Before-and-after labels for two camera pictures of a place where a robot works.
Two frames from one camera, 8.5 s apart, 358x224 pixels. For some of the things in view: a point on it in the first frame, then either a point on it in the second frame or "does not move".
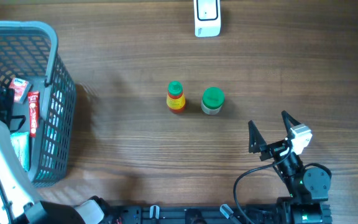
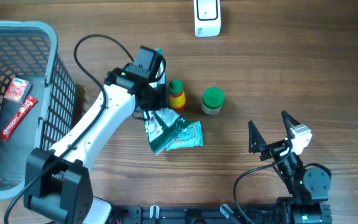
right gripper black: [257, 143] does not move
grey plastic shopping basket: [29, 49] does not move
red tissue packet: [21, 88] does not move
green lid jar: [213, 98] does not move
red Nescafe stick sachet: [33, 98] → [12, 126]
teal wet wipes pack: [21, 143] → [191, 137]
